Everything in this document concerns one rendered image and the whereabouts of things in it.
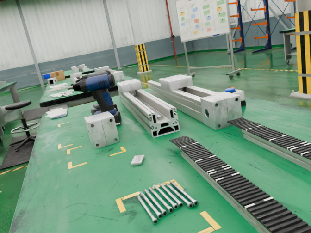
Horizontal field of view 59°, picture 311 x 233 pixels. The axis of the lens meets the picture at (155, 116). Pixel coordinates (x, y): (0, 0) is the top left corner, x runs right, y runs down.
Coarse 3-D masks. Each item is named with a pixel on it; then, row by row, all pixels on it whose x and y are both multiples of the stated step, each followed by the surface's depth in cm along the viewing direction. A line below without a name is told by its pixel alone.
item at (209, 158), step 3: (213, 156) 63; (201, 159) 63; (204, 159) 62; (207, 159) 62; (210, 159) 62; (213, 159) 62; (195, 162) 63; (198, 162) 62; (201, 162) 61; (204, 162) 61
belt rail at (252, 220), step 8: (192, 160) 66; (200, 168) 62; (208, 176) 58; (216, 184) 56; (224, 192) 53; (232, 200) 50; (240, 208) 47; (248, 216) 45; (256, 224) 42; (264, 232) 41
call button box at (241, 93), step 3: (237, 90) 111; (240, 90) 110; (234, 93) 107; (237, 93) 107; (240, 93) 108; (243, 93) 108; (240, 96) 108; (243, 96) 108; (240, 99) 108; (243, 99) 108; (243, 102) 109; (243, 105) 109
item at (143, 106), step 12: (120, 96) 162; (132, 96) 129; (144, 96) 128; (132, 108) 124; (144, 108) 100; (156, 108) 110; (168, 108) 94; (144, 120) 100; (156, 120) 92; (168, 120) 94; (156, 132) 94; (168, 132) 95
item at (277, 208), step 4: (276, 204) 43; (280, 204) 42; (264, 208) 42; (268, 208) 42; (272, 208) 42; (276, 208) 42; (280, 208) 41; (284, 208) 41; (256, 212) 42; (260, 212) 42; (264, 212) 42; (268, 212) 41; (272, 212) 41; (276, 212) 41; (280, 212) 41; (256, 216) 41; (260, 216) 41; (264, 216) 41; (268, 216) 41; (260, 220) 40
